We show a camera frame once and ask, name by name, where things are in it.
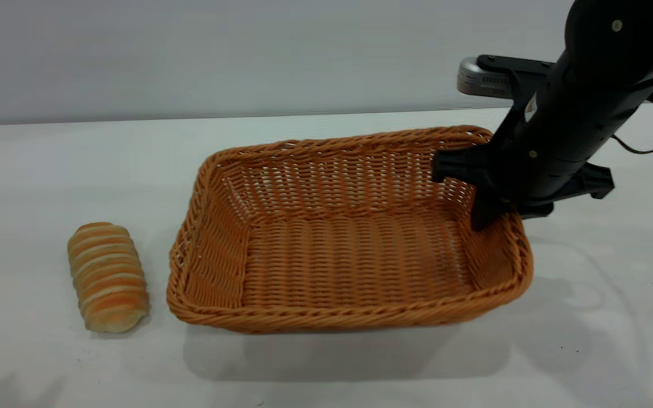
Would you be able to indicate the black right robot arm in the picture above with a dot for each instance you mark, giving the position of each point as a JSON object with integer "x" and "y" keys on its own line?
{"x": 627, "y": 34}

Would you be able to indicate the orange woven wicker basket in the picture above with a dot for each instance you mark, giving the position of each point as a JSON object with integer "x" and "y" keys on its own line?
{"x": 349, "y": 260}

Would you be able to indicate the ridged striped bread roll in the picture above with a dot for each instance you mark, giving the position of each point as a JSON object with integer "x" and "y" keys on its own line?
{"x": 108, "y": 277}

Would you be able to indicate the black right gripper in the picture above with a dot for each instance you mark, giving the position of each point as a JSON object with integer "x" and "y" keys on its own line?
{"x": 564, "y": 136}

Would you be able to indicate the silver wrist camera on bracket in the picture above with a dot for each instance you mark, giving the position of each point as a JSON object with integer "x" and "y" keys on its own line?
{"x": 485, "y": 76}

